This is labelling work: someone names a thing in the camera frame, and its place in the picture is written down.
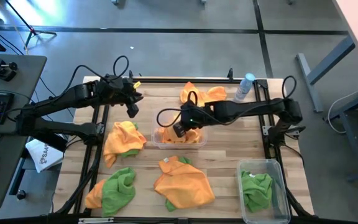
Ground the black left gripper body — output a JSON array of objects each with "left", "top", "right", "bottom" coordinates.
[{"left": 112, "top": 77, "right": 135, "bottom": 103}]

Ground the blue air freshener bottle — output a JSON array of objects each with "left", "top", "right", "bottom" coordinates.
[{"left": 233, "top": 73, "right": 257, "bottom": 104}]

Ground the white printed bag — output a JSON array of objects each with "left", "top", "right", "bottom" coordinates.
[{"left": 25, "top": 138, "right": 65, "bottom": 174}]

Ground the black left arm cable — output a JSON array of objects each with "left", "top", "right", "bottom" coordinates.
[{"left": 56, "top": 55, "right": 130, "bottom": 103}]

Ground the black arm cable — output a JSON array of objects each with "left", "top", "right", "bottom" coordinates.
[
  {"left": 156, "top": 75, "right": 298, "bottom": 128},
  {"left": 56, "top": 55, "right": 130, "bottom": 103}
]

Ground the white cable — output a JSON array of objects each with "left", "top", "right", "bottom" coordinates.
[{"left": 327, "top": 90, "right": 358, "bottom": 135}]

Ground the grey side desk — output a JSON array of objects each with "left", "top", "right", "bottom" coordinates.
[{"left": 0, "top": 53, "right": 48, "bottom": 211}]

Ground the black desk clamp mount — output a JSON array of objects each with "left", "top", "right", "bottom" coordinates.
[{"left": 0, "top": 57, "right": 19, "bottom": 82}]

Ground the orange microfiber towel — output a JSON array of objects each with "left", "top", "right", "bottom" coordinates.
[
  {"left": 85, "top": 179, "right": 107, "bottom": 210},
  {"left": 181, "top": 127, "right": 203, "bottom": 144},
  {"left": 180, "top": 81, "right": 228, "bottom": 108},
  {"left": 156, "top": 119, "right": 180, "bottom": 144},
  {"left": 103, "top": 121, "right": 147, "bottom": 169},
  {"left": 153, "top": 155, "right": 216, "bottom": 210}
]

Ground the black tripod stand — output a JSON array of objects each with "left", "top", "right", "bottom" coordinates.
[{"left": 4, "top": 0, "right": 58, "bottom": 49}]

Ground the black aluminium table frame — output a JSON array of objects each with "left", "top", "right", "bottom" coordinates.
[{"left": 54, "top": 77, "right": 315, "bottom": 223}]

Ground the clear labelled plastic bin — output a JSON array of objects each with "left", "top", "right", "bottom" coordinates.
[{"left": 150, "top": 107, "right": 208, "bottom": 150}]

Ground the silver flat bracket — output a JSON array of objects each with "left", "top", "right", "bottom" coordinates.
[{"left": 78, "top": 217, "right": 114, "bottom": 224}]

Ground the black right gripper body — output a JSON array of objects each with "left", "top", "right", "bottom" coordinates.
[{"left": 180, "top": 101, "right": 214, "bottom": 130}]

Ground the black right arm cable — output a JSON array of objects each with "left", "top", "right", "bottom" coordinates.
[{"left": 156, "top": 75, "right": 298, "bottom": 128}]

